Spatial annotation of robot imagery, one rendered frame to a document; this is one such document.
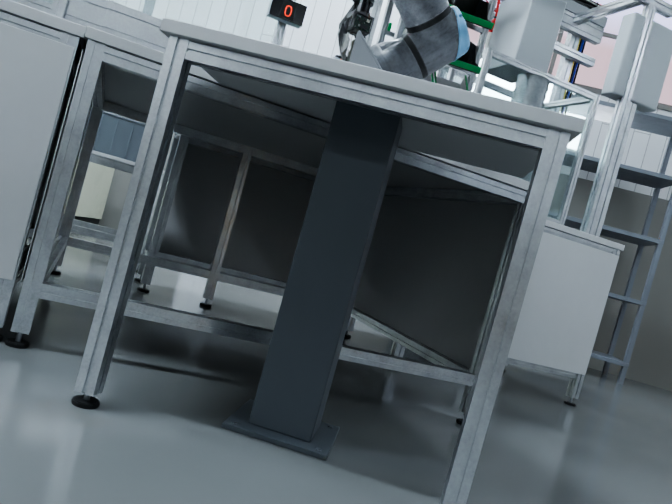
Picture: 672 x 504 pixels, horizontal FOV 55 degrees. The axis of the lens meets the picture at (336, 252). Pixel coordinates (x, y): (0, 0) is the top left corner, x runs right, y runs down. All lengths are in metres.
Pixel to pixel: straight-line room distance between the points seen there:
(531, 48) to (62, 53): 2.28
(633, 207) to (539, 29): 3.06
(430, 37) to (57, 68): 0.96
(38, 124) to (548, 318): 2.44
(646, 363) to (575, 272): 3.00
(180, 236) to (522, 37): 2.04
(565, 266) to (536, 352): 0.45
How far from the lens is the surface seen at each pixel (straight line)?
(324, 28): 6.36
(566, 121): 1.37
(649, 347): 6.30
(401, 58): 1.62
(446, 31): 1.64
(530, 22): 3.45
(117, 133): 3.94
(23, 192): 1.86
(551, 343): 3.38
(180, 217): 3.61
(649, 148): 6.34
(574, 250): 3.37
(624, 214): 6.20
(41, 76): 1.87
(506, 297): 1.34
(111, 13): 1.95
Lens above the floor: 0.50
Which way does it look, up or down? 1 degrees down
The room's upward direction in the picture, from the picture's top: 15 degrees clockwise
